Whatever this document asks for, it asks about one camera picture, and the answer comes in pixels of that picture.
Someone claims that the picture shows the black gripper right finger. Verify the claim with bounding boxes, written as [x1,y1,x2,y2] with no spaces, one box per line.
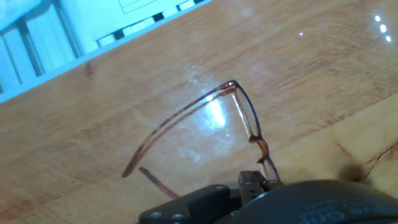
[251,170,286,192]

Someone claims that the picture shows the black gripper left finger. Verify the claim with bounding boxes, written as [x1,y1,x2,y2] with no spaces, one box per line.
[137,170,254,224]

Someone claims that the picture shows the red-framed glasses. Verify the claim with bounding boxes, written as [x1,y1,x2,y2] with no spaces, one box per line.
[121,80,282,200]

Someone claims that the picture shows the glossy wooden board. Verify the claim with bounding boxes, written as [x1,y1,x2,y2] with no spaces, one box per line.
[0,0,398,224]

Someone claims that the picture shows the white printed paper sheet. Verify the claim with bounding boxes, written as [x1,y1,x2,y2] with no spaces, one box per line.
[60,0,197,54]

